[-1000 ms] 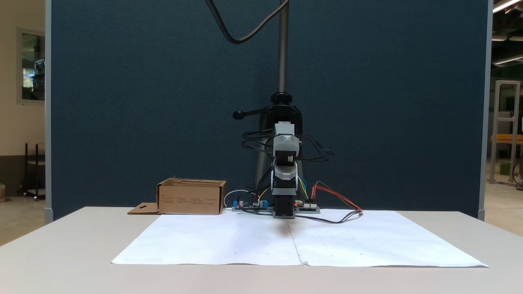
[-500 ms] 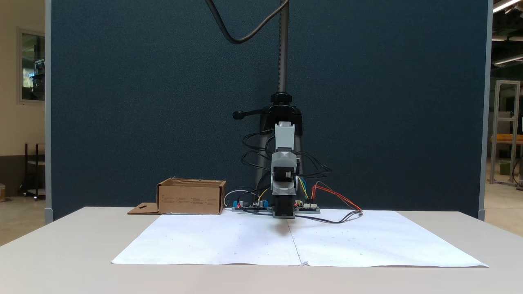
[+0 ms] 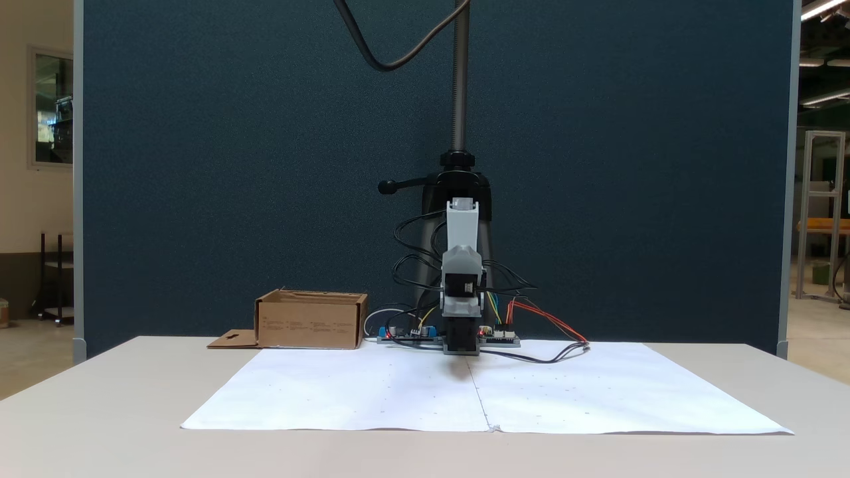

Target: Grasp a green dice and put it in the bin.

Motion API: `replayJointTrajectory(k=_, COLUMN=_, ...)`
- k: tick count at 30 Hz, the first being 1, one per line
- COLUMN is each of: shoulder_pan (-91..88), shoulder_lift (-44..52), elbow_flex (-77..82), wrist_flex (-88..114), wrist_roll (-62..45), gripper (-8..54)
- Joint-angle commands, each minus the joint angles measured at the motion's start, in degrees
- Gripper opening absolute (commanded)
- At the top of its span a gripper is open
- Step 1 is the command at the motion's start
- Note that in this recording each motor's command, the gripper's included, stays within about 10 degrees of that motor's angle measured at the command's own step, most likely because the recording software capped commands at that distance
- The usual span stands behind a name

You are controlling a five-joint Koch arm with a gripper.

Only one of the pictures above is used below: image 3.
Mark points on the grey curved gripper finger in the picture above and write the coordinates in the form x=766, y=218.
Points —
x=461, y=260

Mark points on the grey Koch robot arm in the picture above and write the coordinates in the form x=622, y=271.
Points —
x=463, y=222

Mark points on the green bin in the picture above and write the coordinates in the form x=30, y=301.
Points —
x=821, y=273

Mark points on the grey motor controller board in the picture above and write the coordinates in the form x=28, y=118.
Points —
x=499, y=340

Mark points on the blue power converter board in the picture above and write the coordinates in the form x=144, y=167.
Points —
x=398, y=336

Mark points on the brown cardboard box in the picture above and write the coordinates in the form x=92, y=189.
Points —
x=309, y=325

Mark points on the white paper sheet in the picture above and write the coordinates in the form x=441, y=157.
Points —
x=631, y=392
x=345, y=392

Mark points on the dark blue partition panel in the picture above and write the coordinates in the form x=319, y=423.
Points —
x=199, y=166

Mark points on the orange workbench top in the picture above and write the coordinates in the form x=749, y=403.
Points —
x=827, y=226

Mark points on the black metal rack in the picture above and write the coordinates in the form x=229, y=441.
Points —
x=58, y=279

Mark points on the fluorescent ceiling light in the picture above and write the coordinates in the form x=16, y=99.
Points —
x=823, y=8
x=823, y=62
x=827, y=97

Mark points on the small brown box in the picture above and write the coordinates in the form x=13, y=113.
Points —
x=4, y=313

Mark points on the black camera tripod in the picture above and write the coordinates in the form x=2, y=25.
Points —
x=459, y=99

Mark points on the aluminium frame stand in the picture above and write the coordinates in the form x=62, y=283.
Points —
x=823, y=199

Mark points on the framed wall window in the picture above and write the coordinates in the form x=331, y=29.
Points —
x=53, y=106

